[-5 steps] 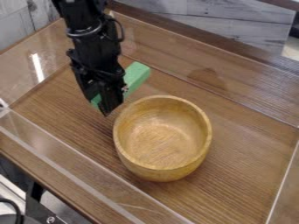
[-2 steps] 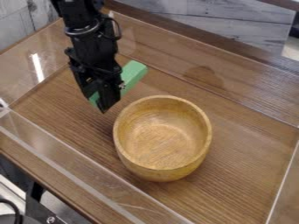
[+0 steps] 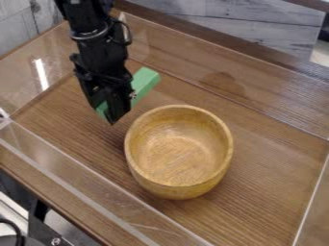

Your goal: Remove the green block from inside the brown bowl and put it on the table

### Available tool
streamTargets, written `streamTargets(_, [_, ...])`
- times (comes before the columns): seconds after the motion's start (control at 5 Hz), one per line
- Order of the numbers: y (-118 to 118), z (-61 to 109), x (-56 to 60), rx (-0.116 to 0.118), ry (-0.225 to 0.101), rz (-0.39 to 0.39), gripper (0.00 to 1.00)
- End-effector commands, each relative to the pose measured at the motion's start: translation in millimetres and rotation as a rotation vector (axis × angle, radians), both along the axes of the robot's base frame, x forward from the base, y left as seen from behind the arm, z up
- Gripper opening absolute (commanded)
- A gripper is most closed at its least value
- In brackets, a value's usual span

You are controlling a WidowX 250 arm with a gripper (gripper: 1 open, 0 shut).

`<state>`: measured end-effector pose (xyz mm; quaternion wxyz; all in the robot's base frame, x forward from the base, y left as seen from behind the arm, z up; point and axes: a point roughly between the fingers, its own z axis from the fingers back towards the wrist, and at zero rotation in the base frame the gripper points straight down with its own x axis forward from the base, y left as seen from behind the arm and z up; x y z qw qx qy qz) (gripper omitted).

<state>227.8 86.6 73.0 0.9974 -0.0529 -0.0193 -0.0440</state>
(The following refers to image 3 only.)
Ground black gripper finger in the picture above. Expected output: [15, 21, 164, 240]
[78, 76, 105, 109]
[104, 86, 132, 124]

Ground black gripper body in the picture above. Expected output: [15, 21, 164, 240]
[70, 27, 132, 91]

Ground green rectangular block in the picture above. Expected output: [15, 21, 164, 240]
[94, 67, 160, 124]

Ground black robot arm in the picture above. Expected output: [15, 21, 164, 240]
[53, 0, 133, 124]

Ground brown wooden bowl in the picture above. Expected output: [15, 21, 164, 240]
[124, 105, 233, 200]

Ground clear acrylic tray walls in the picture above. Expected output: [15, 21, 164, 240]
[0, 12, 329, 246]

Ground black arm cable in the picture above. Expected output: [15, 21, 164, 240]
[108, 17, 133, 46]

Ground black table leg frame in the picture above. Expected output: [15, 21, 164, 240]
[26, 200, 73, 246]

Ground black cable on floor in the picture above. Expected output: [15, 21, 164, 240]
[0, 217, 25, 246]

